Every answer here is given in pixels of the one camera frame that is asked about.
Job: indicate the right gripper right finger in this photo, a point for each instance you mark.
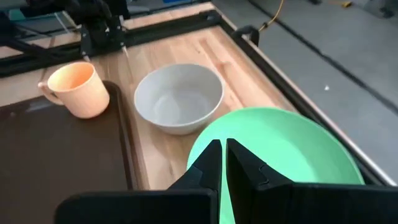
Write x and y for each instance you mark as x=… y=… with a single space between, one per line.
x=280 y=202

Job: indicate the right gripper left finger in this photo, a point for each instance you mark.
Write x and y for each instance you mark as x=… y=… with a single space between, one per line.
x=186 y=205

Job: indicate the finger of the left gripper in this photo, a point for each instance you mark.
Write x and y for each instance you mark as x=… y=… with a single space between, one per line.
x=119 y=37
x=86 y=42

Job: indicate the peach plastic mug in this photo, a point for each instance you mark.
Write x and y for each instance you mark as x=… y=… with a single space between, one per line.
x=81 y=93

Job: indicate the green plastic plate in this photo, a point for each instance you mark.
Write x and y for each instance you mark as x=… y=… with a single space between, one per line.
x=280 y=146

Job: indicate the grey plastic bowl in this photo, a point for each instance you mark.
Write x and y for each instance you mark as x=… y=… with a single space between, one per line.
x=178 y=99

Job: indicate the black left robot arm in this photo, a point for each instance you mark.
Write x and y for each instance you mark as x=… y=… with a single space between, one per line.
x=46 y=6

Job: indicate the dark brown serving tray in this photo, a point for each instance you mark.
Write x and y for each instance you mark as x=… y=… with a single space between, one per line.
x=62 y=155

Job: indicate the black aluminium table frame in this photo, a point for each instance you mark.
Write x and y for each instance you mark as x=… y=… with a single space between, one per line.
x=174 y=26

